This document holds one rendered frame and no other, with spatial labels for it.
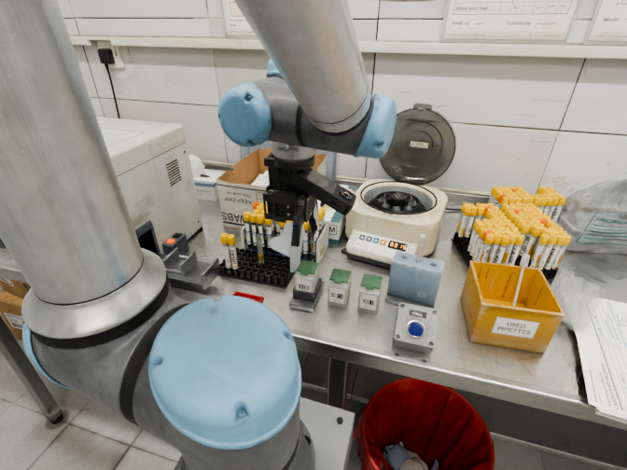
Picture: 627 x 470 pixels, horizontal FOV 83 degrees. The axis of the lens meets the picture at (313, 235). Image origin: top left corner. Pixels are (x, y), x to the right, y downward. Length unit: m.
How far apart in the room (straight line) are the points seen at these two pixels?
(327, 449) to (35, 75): 0.46
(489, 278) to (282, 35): 0.66
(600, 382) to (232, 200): 0.87
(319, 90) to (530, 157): 0.95
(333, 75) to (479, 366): 0.56
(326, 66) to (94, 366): 0.31
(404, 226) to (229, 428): 0.67
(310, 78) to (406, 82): 0.83
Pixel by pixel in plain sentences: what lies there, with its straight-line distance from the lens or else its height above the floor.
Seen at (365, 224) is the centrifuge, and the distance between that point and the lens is 0.90.
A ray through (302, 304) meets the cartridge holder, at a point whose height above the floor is 0.89.
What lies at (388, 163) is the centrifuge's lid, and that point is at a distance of 1.13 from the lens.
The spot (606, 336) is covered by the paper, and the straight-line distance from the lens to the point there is 0.88.
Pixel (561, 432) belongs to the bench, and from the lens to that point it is 1.52.
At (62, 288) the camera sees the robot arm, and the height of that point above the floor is 1.23.
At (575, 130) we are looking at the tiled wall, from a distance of 1.23.
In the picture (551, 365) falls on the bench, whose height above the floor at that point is 0.87.
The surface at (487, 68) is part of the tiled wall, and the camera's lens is 1.14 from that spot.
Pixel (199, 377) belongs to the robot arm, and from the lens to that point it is 0.29.
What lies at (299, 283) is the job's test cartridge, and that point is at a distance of 0.74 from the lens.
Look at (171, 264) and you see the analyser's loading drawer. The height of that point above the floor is 0.92.
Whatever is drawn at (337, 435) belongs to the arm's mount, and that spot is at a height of 0.95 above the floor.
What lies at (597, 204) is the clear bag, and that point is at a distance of 1.15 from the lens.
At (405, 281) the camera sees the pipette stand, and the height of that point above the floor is 0.93.
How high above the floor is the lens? 1.40
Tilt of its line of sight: 32 degrees down
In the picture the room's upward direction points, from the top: straight up
